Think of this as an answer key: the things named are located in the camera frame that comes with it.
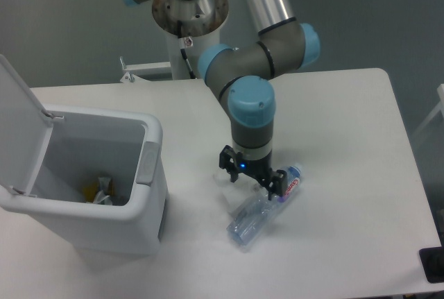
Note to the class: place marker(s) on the yellow and white trash pieces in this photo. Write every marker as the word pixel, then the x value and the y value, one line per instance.
pixel 103 192

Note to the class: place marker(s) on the white plastic trash can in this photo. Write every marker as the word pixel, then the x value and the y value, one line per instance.
pixel 50 152

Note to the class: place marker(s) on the black device at table edge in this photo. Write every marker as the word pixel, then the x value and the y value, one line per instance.
pixel 432 263

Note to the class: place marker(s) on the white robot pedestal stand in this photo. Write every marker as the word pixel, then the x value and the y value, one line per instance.
pixel 194 56

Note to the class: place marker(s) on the white frame at right edge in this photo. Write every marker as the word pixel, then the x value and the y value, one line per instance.
pixel 432 120

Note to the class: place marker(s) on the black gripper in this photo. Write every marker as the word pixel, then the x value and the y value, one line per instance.
pixel 275 182

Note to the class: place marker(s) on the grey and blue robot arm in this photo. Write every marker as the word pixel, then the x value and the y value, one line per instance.
pixel 240 79

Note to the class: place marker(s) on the clear plastic water bottle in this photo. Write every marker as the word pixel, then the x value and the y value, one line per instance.
pixel 258 211

